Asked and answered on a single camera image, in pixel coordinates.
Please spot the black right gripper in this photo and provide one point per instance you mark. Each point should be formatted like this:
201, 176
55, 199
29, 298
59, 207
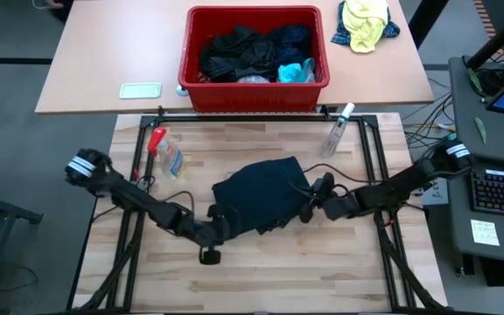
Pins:
341, 206

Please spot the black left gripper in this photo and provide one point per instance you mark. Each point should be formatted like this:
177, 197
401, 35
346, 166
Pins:
212, 232

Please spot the turquoise shorts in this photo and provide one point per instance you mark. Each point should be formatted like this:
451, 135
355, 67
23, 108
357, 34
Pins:
293, 72

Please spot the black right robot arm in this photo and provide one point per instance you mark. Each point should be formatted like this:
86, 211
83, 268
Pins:
409, 184

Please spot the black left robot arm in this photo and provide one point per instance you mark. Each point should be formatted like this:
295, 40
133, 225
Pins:
134, 197

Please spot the red plastic laundry bin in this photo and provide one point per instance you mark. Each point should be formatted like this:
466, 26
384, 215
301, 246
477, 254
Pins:
252, 98

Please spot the slim clear spray bottle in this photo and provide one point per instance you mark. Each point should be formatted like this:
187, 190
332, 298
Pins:
336, 133

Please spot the grey labelled plate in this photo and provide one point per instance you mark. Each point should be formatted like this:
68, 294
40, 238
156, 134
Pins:
436, 192

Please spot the small white round object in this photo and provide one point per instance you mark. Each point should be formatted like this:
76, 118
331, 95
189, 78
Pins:
181, 90

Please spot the pale green phone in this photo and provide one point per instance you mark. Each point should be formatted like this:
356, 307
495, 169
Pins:
140, 90

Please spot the dark blue patterned garment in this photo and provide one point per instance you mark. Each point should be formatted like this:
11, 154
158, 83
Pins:
293, 41

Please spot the grey computer desk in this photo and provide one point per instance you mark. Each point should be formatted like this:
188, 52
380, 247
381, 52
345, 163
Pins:
466, 131

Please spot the pale yellow paper note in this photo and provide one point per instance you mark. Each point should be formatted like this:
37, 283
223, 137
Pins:
485, 232

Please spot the yellow garment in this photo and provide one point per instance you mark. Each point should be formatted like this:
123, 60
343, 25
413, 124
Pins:
366, 26

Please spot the yellow and blue cloth pile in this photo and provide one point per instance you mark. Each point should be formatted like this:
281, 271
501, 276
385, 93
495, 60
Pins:
392, 30

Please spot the black backlit keyboard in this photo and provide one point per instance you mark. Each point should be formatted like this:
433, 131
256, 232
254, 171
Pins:
503, 194

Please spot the beige side table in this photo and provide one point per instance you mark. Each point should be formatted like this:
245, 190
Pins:
112, 52

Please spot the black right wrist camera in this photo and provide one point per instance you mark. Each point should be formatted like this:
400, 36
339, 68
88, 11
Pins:
324, 184

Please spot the black aluminium table frame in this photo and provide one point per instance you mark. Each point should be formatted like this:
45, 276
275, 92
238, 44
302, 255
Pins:
252, 118

